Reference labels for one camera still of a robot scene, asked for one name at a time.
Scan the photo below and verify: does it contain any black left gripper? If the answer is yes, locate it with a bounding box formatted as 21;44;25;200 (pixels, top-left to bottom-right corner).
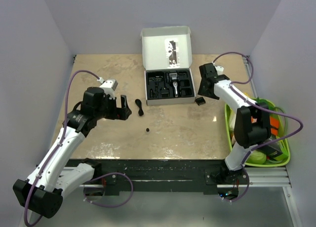
95;94;131;120

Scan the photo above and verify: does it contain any black silver hair clipper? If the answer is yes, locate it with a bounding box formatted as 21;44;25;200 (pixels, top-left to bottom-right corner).
169;72;179;98

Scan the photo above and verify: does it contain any white clipper kit box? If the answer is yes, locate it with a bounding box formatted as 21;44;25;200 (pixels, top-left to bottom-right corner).
141;26;196;106

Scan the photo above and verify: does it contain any black clipper guard comb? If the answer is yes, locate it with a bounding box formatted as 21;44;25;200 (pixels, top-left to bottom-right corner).
178;72;188;80

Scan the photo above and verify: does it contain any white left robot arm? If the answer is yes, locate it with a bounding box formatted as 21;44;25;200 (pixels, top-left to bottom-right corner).
13;87;132;219

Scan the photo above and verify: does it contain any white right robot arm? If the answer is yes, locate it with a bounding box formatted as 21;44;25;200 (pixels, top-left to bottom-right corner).
198;63;271;184

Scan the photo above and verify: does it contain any orange razor package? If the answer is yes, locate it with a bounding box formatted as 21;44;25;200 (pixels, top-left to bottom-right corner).
270;116;280;136

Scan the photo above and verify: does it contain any green round cabbage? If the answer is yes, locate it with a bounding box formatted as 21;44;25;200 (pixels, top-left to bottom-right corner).
246;150;267;165

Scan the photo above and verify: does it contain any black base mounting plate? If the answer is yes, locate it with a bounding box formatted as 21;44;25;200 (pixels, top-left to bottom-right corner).
61;159;247;196

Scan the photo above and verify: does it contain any black product box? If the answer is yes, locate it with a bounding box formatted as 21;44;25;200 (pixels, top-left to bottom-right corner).
259;144;283;158

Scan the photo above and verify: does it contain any green plastic basket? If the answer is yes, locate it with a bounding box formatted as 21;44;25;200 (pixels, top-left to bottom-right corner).
224;104;290;168

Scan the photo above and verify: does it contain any coiled black cable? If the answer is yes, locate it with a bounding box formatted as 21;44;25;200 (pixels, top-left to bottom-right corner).
134;99;145;117

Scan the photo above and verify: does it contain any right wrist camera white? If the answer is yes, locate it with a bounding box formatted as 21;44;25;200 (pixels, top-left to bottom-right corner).
214;64;224;75

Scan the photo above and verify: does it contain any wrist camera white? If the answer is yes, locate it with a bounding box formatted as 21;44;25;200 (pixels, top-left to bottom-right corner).
214;64;224;75
97;77;118;91

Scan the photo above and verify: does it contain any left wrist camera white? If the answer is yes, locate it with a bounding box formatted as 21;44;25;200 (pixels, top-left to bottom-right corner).
97;77;118;91

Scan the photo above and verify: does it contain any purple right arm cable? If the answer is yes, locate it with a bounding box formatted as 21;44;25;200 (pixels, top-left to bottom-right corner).
213;52;304;203

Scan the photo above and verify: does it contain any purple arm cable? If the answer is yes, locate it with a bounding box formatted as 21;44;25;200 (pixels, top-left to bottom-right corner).
213;52;304;203
24;70;134;227

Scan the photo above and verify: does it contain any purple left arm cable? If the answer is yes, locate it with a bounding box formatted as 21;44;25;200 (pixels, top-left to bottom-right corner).
24;70;134;227

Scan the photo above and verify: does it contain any aluminium frame rail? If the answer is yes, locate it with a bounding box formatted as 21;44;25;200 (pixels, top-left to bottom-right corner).
243;166;292;188

